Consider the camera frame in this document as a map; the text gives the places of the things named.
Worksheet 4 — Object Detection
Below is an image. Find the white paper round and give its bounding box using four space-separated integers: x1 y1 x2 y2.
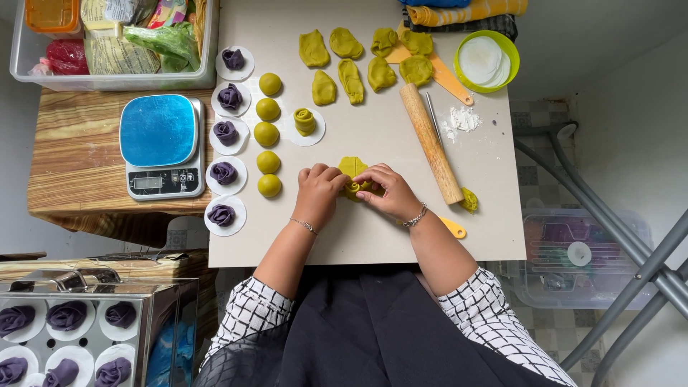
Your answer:
283 107 326 147
211 81 252 118
215 46 255 82
204 195 247 237
205 155 248 196
209 116 250 156

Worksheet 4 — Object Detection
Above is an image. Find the digital kitchen scale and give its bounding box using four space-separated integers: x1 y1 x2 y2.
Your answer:
119 95 206 201

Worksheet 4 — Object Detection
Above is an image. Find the person's black garment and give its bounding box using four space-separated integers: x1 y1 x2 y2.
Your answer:
193 266 560 387

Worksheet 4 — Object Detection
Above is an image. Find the purple dough rose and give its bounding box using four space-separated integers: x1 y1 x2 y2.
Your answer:
207 204 236 228
218 83 244 111
213 121 239 147
222 48 246 71
210 161 238 186

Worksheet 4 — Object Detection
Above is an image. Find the clear bin with food packets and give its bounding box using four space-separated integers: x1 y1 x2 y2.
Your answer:
10 0 220 91

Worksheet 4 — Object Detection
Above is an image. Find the yellow plastic tool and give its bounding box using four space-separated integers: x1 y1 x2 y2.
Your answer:
438 216 467 240

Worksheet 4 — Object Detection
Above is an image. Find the metal steamer with purple roses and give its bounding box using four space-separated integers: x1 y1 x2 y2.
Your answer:
0 267 200 387

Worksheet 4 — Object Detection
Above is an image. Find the finished green dough rose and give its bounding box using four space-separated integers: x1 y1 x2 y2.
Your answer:
293 107 317 137

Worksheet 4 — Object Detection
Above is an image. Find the blue folded cloth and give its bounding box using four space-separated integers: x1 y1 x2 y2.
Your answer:
398 0 472 8

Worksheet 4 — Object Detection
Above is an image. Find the wood grain side table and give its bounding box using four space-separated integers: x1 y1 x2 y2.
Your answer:
27 89 216 249

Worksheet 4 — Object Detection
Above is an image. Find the black and white checked shirt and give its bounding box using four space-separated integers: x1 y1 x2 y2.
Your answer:
201 267 578 387

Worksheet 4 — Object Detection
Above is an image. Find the heap of white flour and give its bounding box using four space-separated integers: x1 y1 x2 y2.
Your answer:
440 106 483 143

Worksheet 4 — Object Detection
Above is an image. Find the person's right hand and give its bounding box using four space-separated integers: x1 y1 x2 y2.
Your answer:
352 163 426 224

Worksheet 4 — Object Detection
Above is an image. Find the wooden rolling pin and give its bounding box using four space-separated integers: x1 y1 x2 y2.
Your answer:
399 83 465 205

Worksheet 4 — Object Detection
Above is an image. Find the clear lidded storage box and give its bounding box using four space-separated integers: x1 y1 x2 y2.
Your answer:
516 209 660 311

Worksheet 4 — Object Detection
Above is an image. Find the thin metal stick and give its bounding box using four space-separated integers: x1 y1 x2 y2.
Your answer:
425 92 444 148

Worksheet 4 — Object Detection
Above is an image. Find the grey metal tube frame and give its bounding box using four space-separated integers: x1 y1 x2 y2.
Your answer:
513 123 688 387

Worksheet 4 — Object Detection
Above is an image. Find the small green dough scrap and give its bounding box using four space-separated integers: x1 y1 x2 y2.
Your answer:
458 187 479 215

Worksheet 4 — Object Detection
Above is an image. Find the green plastic bowl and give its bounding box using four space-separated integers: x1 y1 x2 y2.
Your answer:
454 30 520 94

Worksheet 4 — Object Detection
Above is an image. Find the silver chain bracelet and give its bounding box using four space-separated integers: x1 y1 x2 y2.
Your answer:
290 217 319 236

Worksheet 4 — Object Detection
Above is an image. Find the stack of paper rounds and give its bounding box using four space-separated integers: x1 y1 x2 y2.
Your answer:
458 35 511 88

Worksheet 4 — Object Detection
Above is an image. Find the group of flattened green dough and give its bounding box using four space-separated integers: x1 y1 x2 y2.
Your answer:
299 27 434 106

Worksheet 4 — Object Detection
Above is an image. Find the yellow striped folded cloth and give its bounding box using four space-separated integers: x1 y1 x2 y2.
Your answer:
406 0 529 28

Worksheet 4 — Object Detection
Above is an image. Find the person's left hand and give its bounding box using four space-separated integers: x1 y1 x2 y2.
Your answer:
292 163 351 230

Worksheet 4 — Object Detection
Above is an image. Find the half-rolled green dough rose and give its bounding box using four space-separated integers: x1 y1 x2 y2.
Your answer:
338 156 386 203

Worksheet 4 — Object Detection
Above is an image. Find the dark grey folded cloth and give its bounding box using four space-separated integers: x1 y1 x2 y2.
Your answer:
402 13 518 43

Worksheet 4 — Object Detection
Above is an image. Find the green dough ball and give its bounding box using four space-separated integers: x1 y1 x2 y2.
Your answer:
257 173 282 199
255 97 281 121
253 121 280 147
256 150 281 175
258 72 282 96

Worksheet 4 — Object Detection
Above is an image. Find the orange plastic scraper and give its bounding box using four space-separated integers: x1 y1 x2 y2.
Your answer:
384 21 475 106

